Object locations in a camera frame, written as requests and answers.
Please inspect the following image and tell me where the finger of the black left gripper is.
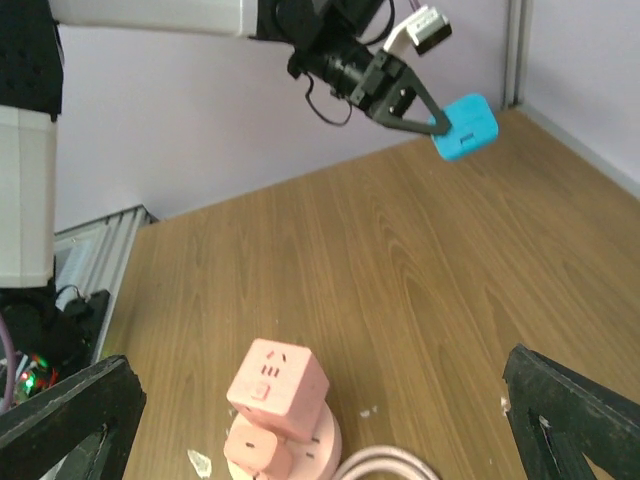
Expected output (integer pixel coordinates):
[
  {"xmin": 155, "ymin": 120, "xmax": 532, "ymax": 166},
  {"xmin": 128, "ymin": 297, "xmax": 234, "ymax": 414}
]
[
  {"xmin": 382, "ymin": 117, "xmax": 450, "ymax": 136},
  {"xmin": 407, "ymin": 67, "xmax": 452, "ymax": 130}
]

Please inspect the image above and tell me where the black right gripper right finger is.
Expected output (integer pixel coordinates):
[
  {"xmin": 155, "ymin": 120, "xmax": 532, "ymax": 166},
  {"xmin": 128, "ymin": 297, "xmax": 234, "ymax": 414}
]
[{"xmin": 503, "ymin": 344, "xmax": 639, "ymax": 479}]

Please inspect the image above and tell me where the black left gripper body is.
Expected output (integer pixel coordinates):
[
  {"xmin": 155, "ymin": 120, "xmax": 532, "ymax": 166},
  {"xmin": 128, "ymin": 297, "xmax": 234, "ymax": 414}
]
[{"xmin": 349, "ymin": 49, "xmax": 418, "ymax": 125}]

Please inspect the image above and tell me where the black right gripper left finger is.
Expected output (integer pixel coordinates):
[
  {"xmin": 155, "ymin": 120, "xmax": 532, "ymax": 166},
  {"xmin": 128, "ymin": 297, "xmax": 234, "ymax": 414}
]
[{"xmin": 1, "ymin": 355, "xmax": 146, "ymax": 479}]

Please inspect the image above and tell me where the blue square plug adapter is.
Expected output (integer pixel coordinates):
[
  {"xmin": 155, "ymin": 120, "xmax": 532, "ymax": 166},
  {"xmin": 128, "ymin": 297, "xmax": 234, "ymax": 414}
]
[{"xmin": 432, "ymin": 93, "xmax": 499, "ymax": 161}]

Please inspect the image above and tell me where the small pink usb charger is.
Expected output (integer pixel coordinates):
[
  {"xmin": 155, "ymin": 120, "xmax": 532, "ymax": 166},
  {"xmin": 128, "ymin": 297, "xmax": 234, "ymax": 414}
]
[{"xmin": 223, "ymin": 425, "xmax": 293, "ymax": 479}]

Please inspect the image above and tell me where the pink cube socket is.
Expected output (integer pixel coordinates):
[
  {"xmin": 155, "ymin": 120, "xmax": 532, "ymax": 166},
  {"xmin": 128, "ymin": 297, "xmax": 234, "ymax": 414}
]
[{"xmin": 226, "ymin": 338, "xmax": 329, "ymax": 443}]

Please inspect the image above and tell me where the pink round socket base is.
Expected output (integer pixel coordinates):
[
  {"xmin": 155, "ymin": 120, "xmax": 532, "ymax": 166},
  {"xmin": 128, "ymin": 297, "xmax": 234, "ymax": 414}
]
[{"xmin": 224, "ymin": 399, "xmax": 344, "ymax": 480}]

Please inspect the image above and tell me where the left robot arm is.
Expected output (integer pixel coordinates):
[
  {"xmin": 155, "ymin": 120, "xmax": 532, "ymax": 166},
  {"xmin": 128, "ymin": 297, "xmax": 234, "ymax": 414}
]
[{"xmin": 1, "ymin": 1, "xmax": 452, "ymax": 366}]

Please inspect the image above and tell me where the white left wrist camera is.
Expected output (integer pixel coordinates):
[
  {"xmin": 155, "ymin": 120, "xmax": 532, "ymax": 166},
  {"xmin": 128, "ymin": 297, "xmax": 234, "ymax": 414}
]
[{"xmin": 382, "ymin": 5, "xmax": 452, "ymax": 58}]

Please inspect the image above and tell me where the aluminium frame rail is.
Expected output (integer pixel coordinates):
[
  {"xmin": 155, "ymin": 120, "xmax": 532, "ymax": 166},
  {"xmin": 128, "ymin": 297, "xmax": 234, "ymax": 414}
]
[{"xmin": 54, "ymin": 205, "xmax": 157, "ymax": 318}]

